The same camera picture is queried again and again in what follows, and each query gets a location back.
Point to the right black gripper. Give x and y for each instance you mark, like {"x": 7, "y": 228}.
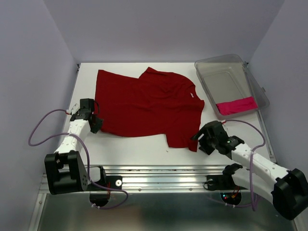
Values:
{"x": 204, "y": 147}

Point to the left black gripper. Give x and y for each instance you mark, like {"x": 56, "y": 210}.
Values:
{"x": 98, "y": 125}

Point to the dark red t shirt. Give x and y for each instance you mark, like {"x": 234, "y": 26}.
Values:
{"x": 155, "y": 103}

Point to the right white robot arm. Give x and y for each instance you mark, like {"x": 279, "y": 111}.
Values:
{"x": 286, "y": 190}

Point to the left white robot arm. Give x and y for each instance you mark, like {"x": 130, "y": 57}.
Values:
{"x": 65, "y": 170}

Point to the pink rolled t shirt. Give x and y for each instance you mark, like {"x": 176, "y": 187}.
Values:
{"x": 237, "y": 106}

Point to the clear plastic bin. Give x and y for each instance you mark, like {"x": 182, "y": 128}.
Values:
{"x": 226, "y": 78}

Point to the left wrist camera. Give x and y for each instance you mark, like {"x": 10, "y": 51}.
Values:
{"x": 74, "y": 109}

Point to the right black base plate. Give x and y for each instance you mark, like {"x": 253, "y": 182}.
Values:
{"x": 219, "y": 182}

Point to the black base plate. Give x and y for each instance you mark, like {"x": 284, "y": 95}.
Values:
{"x": 219, "y": 182}
{"x": 113, "y": 182}

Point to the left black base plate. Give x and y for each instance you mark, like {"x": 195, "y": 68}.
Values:
{"x": 113, "y": 182}

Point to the aluminium rail frame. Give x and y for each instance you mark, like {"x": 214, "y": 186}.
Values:
{"x": 161, "y": 198}

